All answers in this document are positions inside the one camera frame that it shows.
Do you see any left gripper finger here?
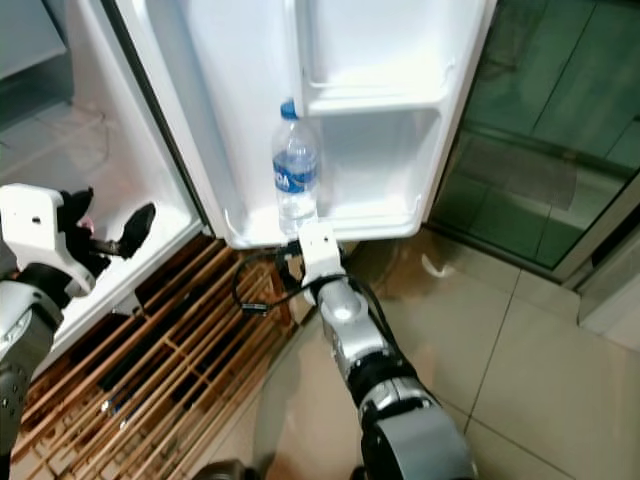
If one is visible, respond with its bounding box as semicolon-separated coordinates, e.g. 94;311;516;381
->
117;203;158;253

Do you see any clear water bottle blue cap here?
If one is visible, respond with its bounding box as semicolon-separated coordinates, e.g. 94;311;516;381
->
271;98;319;239

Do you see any grey fridge door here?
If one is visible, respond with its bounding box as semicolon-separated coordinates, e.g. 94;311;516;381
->
110;0;499;251

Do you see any grey fridge drawer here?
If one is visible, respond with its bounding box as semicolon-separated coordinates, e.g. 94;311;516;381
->
0;0;69;81

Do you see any wooden slatted rack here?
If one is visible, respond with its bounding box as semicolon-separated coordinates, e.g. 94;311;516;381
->
10;235;306;480

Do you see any green glass door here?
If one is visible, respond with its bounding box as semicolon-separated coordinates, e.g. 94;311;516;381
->
425;0;640;291

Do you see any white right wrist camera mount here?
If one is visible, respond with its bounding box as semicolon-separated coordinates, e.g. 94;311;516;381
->
298;220;346;283

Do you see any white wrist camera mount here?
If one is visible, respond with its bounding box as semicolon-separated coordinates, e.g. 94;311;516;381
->
298;220;346;283
0;183;83;301

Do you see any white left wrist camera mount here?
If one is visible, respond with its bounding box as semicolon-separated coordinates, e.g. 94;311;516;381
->
0;183;83;301

